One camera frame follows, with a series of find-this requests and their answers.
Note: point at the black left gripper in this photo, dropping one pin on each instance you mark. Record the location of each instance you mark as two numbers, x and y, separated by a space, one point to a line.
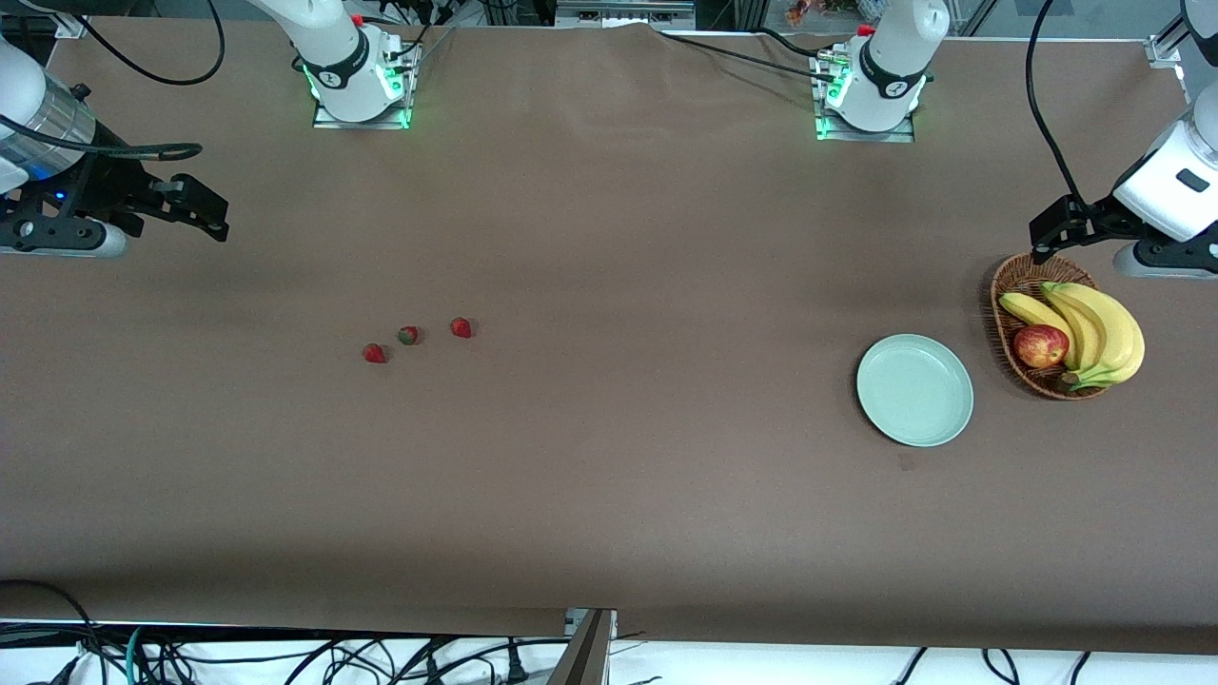
1101 214

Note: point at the red apple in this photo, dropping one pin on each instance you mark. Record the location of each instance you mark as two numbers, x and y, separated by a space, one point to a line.
1039 347

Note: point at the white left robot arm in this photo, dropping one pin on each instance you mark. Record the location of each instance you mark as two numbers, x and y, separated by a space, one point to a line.
894 57

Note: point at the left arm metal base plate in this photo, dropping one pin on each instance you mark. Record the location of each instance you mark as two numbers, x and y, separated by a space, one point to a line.
866 137

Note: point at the medium yellow banana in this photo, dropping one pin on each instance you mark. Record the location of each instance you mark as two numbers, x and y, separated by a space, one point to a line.
1088 333

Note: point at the large aluminium corner bracket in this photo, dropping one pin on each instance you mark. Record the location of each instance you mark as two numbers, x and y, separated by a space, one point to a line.
1166 48

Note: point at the large yellow banana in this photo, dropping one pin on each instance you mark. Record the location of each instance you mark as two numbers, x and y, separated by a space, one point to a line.
1123 333

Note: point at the brown wicker basket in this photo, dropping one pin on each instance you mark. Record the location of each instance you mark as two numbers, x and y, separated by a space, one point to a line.
1037 381

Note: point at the aluminium frame profile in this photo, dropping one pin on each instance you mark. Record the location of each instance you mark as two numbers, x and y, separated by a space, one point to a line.
590 656

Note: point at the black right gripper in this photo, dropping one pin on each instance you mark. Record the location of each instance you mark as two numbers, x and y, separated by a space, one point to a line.
107 178

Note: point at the orange background object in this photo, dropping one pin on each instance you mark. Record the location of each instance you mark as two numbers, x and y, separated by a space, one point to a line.
804 11

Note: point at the aluminium rail with slots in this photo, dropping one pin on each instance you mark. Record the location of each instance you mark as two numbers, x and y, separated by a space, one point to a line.
618 11

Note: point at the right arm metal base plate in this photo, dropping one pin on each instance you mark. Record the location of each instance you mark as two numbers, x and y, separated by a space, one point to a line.
362 125

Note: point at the brown table cover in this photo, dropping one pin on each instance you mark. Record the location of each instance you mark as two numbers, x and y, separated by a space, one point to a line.
609 533

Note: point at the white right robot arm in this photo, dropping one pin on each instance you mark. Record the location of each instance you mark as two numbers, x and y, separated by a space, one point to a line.
338 57

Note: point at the small aluminium corner bracket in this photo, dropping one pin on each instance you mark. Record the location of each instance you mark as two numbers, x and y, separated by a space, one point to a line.
74 26

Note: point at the pale green round plate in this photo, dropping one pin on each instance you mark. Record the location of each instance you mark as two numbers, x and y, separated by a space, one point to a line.
913 390

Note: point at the greenish red strawberry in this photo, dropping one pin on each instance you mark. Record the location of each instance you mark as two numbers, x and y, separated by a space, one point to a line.
408 335

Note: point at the small yellow banana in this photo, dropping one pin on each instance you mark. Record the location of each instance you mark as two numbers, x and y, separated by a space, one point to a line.
1032 309

